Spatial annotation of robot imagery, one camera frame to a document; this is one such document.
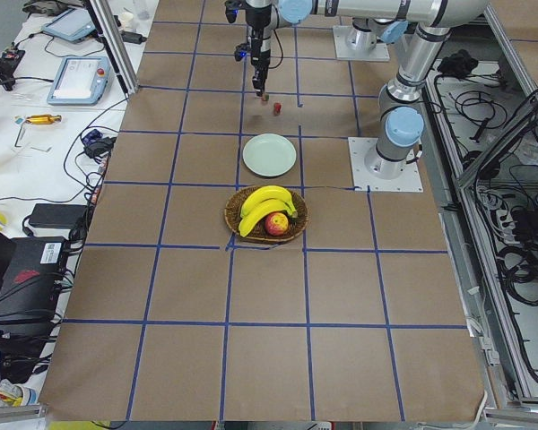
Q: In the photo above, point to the white cup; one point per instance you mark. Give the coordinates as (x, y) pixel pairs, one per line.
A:
(127, 21)

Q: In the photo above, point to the red apple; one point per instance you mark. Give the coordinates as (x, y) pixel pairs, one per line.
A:
(276, 224)

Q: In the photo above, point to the teach pendant far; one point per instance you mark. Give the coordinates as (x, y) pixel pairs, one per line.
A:
(73, 25)

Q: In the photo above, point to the teach pendant near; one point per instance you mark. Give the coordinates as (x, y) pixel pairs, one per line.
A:
(80, 80)

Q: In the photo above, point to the pale green plate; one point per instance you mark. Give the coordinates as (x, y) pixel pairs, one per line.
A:
(269, 155)

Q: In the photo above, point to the teach pendant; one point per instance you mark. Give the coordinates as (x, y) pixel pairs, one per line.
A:
(80, 80)
(73, 25)

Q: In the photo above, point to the black computer box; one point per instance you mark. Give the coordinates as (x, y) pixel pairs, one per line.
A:
(29, 292)

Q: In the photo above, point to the aluminium frame post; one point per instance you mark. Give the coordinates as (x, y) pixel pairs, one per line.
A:
(106, 26)

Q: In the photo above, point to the woven wicker basket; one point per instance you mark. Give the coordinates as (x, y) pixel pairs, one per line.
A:
(258, 234)

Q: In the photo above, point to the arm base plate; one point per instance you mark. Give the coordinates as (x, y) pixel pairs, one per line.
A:
(357, 45)
(371, 173)

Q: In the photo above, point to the yellow handled tool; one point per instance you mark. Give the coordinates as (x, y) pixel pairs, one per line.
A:
(46, 119)

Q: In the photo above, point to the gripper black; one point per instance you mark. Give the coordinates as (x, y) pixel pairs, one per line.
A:
(260, 48)

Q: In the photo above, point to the yellow banana bunch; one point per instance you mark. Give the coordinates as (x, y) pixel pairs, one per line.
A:
(262, 202)

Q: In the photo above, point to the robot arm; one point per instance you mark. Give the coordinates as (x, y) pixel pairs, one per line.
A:
(263, 17)
(402, 124)

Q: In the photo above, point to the black power adapter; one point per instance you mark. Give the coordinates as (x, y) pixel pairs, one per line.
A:
(53, 215)

